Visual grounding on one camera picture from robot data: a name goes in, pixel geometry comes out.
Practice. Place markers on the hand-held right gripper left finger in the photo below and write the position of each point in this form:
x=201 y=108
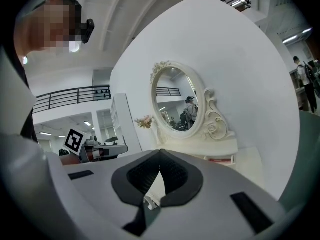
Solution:
x=125 y=184

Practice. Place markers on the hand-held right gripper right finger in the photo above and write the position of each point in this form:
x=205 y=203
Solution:
x=190 y=186

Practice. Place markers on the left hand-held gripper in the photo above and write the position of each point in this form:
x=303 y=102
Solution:
x=74 y=140

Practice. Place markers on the white dressing table drawer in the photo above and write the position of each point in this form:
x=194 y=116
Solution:
x=220 y=160

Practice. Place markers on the person's left forearm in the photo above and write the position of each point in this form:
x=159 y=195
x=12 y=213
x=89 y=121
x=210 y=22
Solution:
x=70 y=160

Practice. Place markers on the white dressing table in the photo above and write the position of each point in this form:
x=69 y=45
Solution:
x=200 y=146

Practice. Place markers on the black balcony railing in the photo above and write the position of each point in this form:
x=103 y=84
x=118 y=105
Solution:
x=70 y=96

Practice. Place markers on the pink flower bouquet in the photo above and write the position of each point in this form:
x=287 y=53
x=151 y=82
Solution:
x=144 y=122

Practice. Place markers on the person's white top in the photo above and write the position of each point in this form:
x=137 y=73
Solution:
x=12 y=96

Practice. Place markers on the round ceiling lamp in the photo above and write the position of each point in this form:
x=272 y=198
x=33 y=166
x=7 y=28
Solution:
x=74 y=47

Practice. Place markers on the person's head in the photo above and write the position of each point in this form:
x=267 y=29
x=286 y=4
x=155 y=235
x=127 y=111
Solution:
x=40 y=29

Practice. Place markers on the long ceiling light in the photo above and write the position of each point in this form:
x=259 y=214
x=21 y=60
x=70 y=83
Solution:
x=298 y=35

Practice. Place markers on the oval mirror with ornate frame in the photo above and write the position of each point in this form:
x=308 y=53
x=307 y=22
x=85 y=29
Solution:
x=212 y=129

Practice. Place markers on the black head-worn camera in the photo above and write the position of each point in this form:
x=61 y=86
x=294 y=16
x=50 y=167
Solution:
x=88 y=30

